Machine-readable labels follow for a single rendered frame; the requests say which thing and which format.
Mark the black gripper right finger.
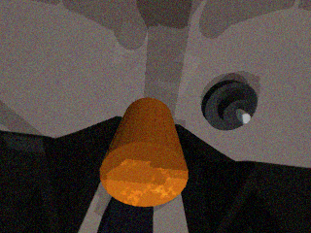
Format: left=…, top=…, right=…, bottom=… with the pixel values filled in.
left=175, top=124, right=311, bottom=233

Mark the orange knob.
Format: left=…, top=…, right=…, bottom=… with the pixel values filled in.
left=99, top=97, right=189, bottom=207

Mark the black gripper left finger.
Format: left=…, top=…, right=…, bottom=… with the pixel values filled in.
left=0, top=116, right=122, bottom=233

